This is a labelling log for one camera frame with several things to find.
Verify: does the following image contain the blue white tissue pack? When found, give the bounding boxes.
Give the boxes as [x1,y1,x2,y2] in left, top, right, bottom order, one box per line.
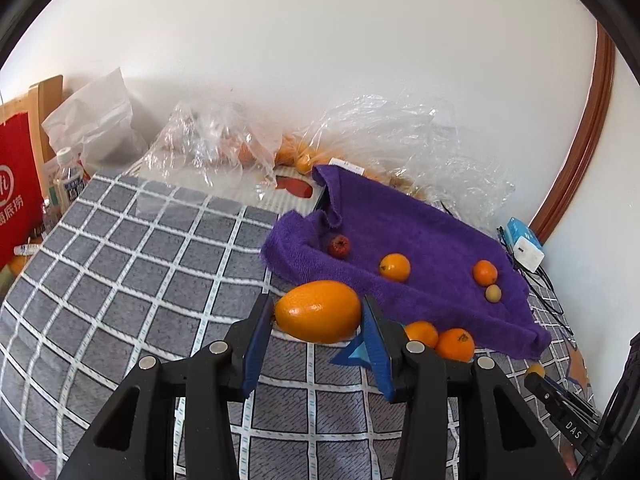
[505,217,545,272]

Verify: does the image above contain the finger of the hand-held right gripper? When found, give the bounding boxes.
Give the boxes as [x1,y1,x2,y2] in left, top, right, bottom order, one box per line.
[523,374,601,423]

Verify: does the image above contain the purple towel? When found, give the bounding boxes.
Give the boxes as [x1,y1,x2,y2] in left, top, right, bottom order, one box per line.
[259,164,552,361]

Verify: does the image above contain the wooden chair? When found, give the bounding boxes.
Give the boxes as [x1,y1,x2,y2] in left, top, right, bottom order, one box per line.
[0,75,64,161]

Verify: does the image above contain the pile of bagged oranges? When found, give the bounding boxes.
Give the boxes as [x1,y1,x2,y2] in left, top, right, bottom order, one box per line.
[230,132,328,175]

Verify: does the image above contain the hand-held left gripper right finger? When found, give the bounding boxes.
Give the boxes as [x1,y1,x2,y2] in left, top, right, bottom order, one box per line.
[362,294,573,480]

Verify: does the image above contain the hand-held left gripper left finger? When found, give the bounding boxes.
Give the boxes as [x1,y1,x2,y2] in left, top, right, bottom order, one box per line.
[57,294,276,480]

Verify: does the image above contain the tangled black cables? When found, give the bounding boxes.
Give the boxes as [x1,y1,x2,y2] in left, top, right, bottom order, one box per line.
[495,225,575,341]

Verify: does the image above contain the grey checked tablecloth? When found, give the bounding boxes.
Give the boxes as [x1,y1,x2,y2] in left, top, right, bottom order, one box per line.
[0,170,601,480]

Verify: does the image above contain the white box with red print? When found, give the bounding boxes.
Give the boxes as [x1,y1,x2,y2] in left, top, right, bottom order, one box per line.
[137,162,317,211]

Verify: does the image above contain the white plastic bag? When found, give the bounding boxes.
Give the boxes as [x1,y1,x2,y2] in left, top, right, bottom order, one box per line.
[41,66,147,167]

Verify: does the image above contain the brown wooden door frame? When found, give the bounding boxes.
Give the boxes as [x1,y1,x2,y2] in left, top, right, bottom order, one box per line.
[527,20,617,243]

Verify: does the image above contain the clear plastic bottle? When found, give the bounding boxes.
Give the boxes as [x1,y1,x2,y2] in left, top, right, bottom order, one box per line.
[50,147,91,211]

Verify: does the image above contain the red bag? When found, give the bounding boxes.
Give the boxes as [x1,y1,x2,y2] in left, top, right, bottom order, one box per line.
[0,110,46,271]

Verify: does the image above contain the large clear plastic bag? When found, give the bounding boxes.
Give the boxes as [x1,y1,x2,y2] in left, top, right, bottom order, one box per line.
[277,94,516,226]

